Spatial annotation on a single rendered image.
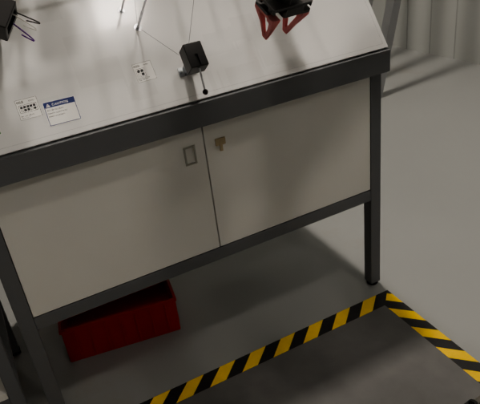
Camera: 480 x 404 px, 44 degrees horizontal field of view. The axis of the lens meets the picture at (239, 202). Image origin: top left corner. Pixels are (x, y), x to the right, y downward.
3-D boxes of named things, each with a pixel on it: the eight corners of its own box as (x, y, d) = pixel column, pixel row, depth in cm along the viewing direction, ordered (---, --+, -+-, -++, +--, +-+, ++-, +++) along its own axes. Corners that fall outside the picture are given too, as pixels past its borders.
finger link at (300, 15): (257, 27, 129) (267, -10, 121) (284, 20, 132) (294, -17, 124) (275, 47, 126) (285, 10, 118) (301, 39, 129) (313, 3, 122)
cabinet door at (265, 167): (372, 190, 192) (371, 73, 173) (222, 247, 173) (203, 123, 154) (367, 187, 194) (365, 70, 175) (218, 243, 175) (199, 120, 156)
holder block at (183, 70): (191, 106, 147) (200, 91, 138) (174, 62, 148) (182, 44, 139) (207, 102, 149) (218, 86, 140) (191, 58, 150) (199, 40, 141)
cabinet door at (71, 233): (219, 247, 174) (200, 123, 154) (34, 317, 155) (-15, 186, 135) (217, 244, 175) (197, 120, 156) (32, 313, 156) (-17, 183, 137)
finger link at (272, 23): (248, 30, 127) (256, -7, 120) (274, 23, 131) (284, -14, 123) (264, 50, 125) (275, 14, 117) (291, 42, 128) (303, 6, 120)
